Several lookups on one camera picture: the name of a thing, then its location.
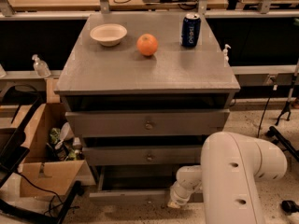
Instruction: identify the white paper bowl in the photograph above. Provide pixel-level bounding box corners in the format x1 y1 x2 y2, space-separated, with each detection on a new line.
90 23 127 47

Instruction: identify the grey drawer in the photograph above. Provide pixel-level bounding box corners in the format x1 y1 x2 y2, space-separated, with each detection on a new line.
89 164 205 207
65 109 230 137
83 145 201 166

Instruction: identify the blue pepsi can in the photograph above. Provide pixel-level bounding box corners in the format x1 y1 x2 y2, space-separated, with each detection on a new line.
181 13 201 48

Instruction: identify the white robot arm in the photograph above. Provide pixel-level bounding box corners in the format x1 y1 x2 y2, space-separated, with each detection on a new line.
168 132 287 224

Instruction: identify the grey wooden drawer cabinet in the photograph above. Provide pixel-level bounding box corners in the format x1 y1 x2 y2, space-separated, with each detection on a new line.
54 11 241 189

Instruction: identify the orange fruit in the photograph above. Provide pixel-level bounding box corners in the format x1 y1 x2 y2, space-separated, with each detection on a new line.
136 34 158 56

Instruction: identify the black stand leg right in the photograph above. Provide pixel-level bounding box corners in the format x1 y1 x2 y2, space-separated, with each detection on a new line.
268 126 299 162

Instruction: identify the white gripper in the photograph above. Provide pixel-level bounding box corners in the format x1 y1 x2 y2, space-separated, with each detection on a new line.
167 165 202 209

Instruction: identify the black tripod stand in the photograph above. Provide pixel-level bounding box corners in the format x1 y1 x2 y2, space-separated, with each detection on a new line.
275 60 299 126

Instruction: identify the black stand frame left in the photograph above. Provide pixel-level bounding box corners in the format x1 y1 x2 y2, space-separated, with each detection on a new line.
0 84 84 224

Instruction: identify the small white pump bottle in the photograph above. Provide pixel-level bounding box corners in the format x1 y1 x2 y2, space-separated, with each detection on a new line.
222 44 231 62

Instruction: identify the grey bottom drawer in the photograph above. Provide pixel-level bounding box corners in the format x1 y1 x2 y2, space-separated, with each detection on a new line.
89 164 205 207

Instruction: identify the grey top drawer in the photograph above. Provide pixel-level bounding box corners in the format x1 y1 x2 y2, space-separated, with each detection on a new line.
65 109 230 137

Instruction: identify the black caster wheel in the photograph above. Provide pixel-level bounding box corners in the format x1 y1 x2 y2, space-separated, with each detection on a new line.
281 200 299 214

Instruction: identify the open cardboard box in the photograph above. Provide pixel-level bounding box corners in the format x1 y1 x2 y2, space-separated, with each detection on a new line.
20 104 95 197

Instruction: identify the black floor cable right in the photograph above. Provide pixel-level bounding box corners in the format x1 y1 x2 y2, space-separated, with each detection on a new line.
257 82 278 138

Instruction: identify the clear sanitizer bottle left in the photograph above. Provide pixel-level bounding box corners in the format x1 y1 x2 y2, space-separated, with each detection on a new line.
32 54 51 77

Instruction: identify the grey middle drawer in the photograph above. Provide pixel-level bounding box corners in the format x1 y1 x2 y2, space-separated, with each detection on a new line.
83 145 201 166

